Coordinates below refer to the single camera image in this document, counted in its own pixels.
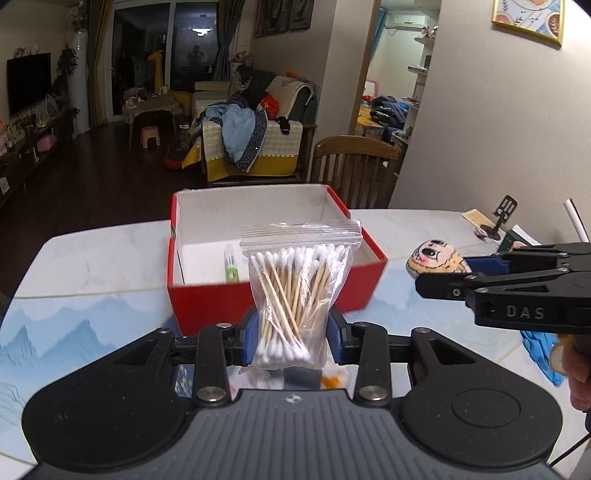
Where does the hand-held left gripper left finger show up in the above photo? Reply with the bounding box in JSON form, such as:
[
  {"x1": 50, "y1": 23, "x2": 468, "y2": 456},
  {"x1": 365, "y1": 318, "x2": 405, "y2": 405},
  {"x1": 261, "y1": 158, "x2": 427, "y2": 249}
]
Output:
[{"x1": 106, "y1": 307, "x2": 260, "y2": 405}]

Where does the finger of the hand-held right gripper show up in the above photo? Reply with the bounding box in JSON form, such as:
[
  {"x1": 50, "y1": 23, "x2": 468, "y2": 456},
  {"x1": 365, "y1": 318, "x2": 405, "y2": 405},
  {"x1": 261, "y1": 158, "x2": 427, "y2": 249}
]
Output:
[
  {"x1": 414, "y1": 263, "x2": 591, "y2": 304},
  {"x1": 470, "y1": 243, "x2": 591, "y2": 277}
]

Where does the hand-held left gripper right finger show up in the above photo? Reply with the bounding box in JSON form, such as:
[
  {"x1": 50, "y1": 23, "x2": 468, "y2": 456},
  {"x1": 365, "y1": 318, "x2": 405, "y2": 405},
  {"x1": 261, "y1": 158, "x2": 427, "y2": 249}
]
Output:
[{"x1": 325, "y1": 307, "x2": 468, "y2": 404}]

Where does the cartoon face plush toy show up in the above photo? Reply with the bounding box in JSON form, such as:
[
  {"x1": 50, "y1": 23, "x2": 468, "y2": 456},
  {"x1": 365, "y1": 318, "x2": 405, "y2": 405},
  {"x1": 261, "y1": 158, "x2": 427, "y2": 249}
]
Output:
[{"x1": 405, "y1": 239, "x2": 474, "y2": 278}]

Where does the red cardboard box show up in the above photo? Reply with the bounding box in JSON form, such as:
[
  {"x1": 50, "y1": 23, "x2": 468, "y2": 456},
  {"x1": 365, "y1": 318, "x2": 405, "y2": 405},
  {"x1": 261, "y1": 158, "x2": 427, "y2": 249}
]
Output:
[{"x1": 166, "y1": 184, "x2": 389, "y2": 337}]

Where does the clear bag of cotton swabs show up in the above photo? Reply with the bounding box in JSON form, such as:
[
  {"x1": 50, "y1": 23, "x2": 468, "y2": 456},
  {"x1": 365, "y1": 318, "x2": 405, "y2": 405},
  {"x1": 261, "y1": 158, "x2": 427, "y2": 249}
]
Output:
[{"x1": 239, "y1": 219, "x2": 363, "y2": 370}]

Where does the person's right hand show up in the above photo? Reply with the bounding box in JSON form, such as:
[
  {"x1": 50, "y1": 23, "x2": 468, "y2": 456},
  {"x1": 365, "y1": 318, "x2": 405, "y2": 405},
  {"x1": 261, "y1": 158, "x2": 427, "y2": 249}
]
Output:
[{"x1": 551, "y1": 336, "x2": 591, "y2": 412}]

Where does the dark green box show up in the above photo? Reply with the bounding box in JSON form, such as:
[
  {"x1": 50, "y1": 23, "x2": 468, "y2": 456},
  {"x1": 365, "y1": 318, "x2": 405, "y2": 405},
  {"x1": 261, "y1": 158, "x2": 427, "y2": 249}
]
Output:
[{"x1": 500, "y1": 224, "x2": 543, "y2": 254}]

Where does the blue cloth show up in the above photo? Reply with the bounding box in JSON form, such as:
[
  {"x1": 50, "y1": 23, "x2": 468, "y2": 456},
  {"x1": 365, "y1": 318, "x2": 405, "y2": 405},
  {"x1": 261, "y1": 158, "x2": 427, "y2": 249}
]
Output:
[{"x1": 522, "y1": 330, "x2": 566, "y2": 387}]

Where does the beige card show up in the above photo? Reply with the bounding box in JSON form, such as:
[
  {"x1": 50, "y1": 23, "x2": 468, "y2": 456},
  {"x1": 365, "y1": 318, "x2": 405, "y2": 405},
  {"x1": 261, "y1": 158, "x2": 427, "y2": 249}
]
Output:
[{"x1": 462, "y1": 209, "x2": 497, "y2": 229}]

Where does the black phone stand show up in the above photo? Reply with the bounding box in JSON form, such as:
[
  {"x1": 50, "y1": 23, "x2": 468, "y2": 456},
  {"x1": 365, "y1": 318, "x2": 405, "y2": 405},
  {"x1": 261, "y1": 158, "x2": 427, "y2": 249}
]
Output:
[{"x1": 489, "y1": 196, "x2": 518, "y2": 239}]

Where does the green and white tube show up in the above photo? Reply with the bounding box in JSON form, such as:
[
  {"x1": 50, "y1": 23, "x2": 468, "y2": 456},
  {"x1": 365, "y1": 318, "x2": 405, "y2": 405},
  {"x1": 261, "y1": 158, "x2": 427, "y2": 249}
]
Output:
[{"x1": 225, "y1": 244, "x2": 242, "y2": 283}]

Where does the wooden chair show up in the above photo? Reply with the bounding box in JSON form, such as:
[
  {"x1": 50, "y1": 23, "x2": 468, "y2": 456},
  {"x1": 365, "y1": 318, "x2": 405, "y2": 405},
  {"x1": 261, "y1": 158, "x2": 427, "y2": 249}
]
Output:
[{"x1": 309, "y1": 135, "x2": 402, "y2": 209}]

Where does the bed with clothes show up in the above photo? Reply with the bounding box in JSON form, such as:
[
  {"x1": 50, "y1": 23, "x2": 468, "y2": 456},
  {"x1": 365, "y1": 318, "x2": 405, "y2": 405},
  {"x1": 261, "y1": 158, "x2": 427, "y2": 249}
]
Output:
[{"x1": 358, "y1": 95, "x2": 421, "y2": 139}]

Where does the red round floor toy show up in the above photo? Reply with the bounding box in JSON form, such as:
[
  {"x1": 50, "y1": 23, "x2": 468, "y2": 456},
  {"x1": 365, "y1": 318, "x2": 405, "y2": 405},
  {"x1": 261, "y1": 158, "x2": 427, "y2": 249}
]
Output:
[{"x1": 161, "y1": 148, "x2": 186, "y2": 171}]

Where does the sofa with lace cover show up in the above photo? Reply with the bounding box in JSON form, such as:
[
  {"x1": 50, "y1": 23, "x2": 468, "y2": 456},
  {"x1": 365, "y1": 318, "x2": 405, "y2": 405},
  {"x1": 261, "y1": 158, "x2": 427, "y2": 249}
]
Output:
[{"x1": 182, "y1": 69, "x2": 319, "y2": 186}]

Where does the pile of blue clothes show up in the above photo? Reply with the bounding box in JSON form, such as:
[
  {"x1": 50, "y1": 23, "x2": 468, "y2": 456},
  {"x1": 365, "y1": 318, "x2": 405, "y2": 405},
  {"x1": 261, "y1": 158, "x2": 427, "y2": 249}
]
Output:
[{"x1": 205, "y1": 95, "x2": 269, "y2": 174}]

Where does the wooden coffee table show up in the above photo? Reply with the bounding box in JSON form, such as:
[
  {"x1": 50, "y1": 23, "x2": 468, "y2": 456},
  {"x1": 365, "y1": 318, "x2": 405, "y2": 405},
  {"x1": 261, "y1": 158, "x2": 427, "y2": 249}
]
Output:
[{"x1": 122, "y1": 97, "x2": 178, "y2": 139}]

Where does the yellow giraffe toy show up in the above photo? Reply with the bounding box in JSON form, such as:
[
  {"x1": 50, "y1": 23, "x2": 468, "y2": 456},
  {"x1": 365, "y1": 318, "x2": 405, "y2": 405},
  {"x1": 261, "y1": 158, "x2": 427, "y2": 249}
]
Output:
[{"x1": 147, "y1": 50, "x2": 192, "y2": 112}]

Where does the dark television cabinet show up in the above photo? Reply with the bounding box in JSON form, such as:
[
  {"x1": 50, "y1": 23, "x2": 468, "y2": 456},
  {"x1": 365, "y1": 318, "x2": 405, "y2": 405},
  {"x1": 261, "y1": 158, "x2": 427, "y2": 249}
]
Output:
[{"x1": 0, "y1": 111, "x2": 77, "y2": 204}]

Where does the grey window curtain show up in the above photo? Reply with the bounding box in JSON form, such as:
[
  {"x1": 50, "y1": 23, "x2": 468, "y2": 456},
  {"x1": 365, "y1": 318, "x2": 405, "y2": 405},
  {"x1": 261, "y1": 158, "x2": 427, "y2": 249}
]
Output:
[
  {"x1": 215, "y1": 0, "x2": 236, "y2": 81},
  {"x1": 88, "y1": 0, "x2": 114, "y2": 127}
]

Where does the white floor air conditioner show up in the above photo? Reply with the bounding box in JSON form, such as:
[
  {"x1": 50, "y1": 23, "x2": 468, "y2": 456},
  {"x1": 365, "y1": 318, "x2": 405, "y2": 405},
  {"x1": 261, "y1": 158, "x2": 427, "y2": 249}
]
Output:
[{"x1": 67, "y1": 28, "x2": 90, "y2": 134}]

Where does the green houseplant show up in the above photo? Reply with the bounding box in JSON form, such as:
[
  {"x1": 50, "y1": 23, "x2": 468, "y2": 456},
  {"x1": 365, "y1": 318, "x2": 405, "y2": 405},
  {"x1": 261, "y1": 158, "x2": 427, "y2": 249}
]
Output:
[{"x1": 53, "y1": 46, "x2": 79, "y2": 116}]

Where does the black television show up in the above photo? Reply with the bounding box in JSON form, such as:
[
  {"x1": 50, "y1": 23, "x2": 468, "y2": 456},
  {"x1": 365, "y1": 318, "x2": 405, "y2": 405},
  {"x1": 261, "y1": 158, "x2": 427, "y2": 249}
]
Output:
[{"x1": 7, "y1": 52, "x2": 51, "y2": 117}]

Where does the yellow framed wall picture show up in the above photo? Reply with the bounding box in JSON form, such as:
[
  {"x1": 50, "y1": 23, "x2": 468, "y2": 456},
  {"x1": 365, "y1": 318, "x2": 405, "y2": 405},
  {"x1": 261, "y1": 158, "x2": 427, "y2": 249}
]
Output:
[{"x1": 492, "y1": 0, "x2": 565, "y2": 48}]

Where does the white wall air conditioner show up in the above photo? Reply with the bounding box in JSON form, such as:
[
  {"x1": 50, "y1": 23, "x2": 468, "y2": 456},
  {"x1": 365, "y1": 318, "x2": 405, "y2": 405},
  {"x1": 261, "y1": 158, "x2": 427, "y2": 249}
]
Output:
[{"x1": 385, "y1": 4, "x2": 428, "y2": 29}]

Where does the dark framed wall picture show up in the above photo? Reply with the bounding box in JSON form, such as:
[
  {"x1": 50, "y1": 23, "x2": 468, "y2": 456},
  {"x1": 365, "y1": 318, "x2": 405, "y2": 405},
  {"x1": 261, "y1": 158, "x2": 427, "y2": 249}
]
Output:
[
  {"x1": 289, "y1": 0, "x2": 315, "y2": 31},
  {"x1": 254, "y1": 0, "x2": 278, "y2": 38}
]

